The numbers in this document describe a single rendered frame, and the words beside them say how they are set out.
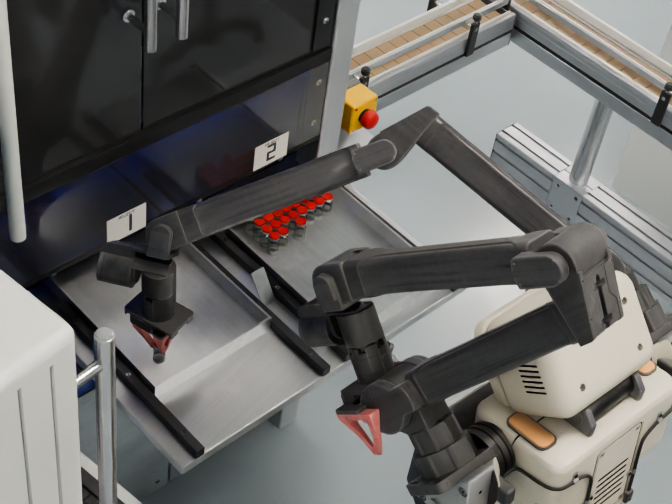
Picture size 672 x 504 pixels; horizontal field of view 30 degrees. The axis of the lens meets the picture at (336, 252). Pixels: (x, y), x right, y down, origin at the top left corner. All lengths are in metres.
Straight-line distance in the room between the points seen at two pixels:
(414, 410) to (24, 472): 0.53
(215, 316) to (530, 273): 0.94
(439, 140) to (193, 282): 0.62
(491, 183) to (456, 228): 1.87
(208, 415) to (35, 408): 0.76
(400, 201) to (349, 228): 1.39
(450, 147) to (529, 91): 2.47
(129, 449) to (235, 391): 0.65
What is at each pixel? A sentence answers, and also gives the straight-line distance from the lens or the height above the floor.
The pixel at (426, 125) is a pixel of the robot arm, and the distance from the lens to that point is 1.96.
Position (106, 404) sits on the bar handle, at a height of 1.36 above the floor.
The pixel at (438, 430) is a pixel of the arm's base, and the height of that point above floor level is 1.24.
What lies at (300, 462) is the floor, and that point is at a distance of 3.20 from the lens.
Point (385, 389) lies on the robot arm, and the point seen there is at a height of 1.28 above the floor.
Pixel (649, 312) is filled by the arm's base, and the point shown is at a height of 1.23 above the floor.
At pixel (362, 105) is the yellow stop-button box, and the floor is 1.03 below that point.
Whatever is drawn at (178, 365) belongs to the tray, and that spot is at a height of 0.88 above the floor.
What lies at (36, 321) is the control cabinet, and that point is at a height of 1.55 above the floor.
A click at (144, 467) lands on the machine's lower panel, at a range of 2.91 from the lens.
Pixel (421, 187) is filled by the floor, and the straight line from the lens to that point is 3.95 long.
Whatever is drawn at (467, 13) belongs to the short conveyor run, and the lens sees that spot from 3.05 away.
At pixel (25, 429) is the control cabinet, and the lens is 1.46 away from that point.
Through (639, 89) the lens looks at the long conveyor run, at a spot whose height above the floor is 0.93.
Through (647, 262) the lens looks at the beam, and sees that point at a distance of 3.18.
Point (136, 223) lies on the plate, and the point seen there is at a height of 1.01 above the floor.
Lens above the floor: 2.61
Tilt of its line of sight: 45 degrees down
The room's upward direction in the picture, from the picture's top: 9 degrees clockwise
